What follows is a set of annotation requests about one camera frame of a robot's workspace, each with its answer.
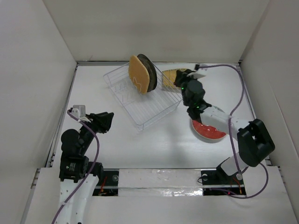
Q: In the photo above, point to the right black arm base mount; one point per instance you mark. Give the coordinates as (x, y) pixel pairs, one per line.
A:
(215, 186)

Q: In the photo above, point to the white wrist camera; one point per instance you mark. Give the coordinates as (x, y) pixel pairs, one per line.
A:
(78, 111)
(199, 71)

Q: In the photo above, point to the grey rimmed cream plate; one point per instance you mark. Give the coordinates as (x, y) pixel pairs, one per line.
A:
(151, 70)

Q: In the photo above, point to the yellow woven green-rimmed tray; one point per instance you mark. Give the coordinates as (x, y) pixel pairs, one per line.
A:
(169, 77)

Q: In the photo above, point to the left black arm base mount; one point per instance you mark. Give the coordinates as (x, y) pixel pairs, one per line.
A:
(108, 184)

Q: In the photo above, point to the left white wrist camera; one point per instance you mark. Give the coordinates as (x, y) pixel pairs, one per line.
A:
(78, 111)

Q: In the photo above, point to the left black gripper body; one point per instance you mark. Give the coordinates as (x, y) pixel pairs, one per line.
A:
(95, 125)

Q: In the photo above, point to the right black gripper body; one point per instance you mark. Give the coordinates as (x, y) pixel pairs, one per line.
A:
(183, 87)

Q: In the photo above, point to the orange woven square tray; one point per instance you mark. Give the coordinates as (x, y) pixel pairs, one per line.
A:
(138, 74)

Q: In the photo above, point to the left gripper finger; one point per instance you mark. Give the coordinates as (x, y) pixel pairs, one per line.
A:
(106, 123)
(98, 116)

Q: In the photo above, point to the red teal floral plate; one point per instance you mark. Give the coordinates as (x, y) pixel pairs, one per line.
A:
(206, 133)

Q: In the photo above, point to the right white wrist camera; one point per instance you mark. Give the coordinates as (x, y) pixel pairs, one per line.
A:
(199, 71)

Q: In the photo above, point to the white wire dish rack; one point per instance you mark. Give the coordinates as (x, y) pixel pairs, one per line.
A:
(143, 110)

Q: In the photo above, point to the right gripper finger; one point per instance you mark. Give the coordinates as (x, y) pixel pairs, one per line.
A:
(181, 76)
(189, 73)

